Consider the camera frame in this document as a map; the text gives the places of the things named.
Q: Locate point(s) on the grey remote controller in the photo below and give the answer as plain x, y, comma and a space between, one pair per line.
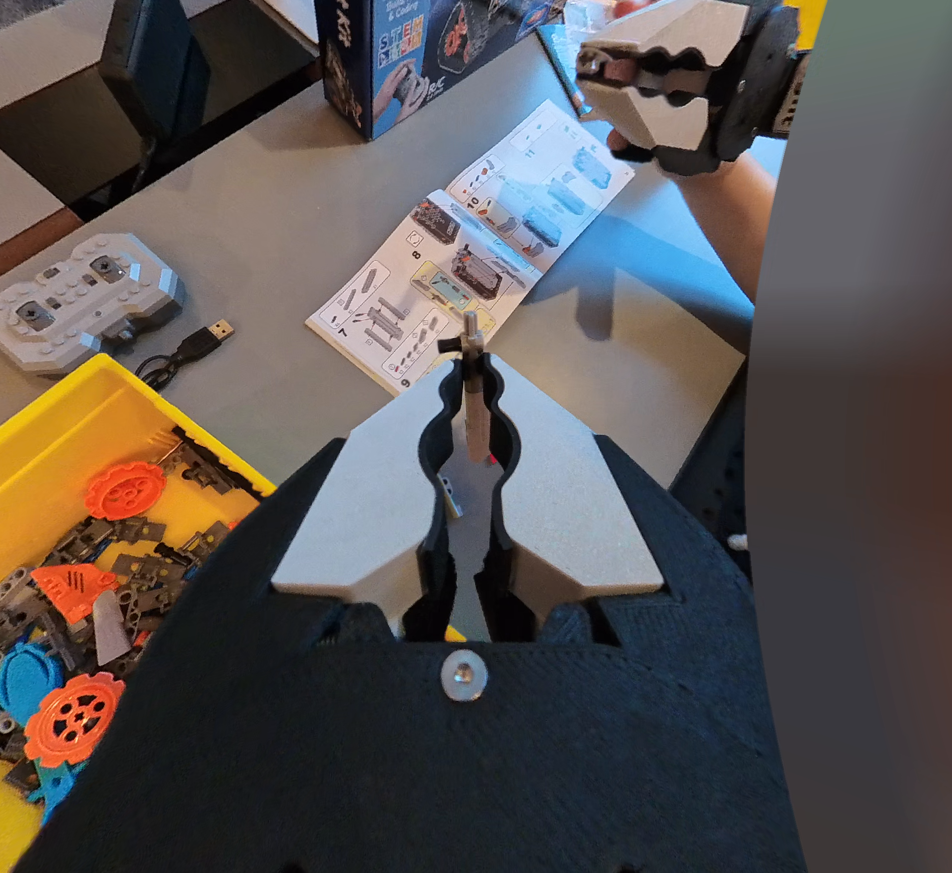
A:
82, 300

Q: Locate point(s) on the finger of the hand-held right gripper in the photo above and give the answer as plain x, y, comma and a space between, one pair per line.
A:
684, 25
662, 118

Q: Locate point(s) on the person's right hand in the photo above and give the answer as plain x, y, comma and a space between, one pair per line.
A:
632, 3

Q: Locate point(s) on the blue disc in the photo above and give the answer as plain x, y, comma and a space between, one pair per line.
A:
30, 687

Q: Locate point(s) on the grey curved panel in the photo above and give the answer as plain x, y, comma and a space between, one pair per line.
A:
113, 627

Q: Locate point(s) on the yellow bin with building parts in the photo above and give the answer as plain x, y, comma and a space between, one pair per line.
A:
67, 427

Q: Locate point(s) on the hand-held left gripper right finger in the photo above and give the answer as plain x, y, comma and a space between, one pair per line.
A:
569, 508

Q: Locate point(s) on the black power box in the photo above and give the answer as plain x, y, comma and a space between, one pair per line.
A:
149, 47

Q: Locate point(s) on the open instruction booklet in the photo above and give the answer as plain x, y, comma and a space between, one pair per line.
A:
476, 241

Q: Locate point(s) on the grey beam with black pin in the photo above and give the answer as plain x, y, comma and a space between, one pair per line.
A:
474, 397

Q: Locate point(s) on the pile of dark building parts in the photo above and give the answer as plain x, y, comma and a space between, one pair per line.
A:
149, 553

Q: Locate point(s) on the person's right forearm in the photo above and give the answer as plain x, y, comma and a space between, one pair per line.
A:
729, 241

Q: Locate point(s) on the grey desk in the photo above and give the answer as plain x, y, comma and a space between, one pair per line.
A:
260, 233

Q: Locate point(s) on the blue booklet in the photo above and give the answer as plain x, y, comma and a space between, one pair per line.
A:
561, 62

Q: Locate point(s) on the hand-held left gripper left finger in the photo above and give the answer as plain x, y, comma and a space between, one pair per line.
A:
357, 508

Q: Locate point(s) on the small grey building piece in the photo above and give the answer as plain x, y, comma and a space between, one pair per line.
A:
451, 497

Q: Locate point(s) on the orange triangular panel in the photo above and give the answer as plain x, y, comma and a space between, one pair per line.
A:
74, 589

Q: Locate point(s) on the blue robot kit box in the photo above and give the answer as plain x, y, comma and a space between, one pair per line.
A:
416, 18

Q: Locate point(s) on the orange gear wheel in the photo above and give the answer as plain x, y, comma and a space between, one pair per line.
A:
74, 720
126, 491

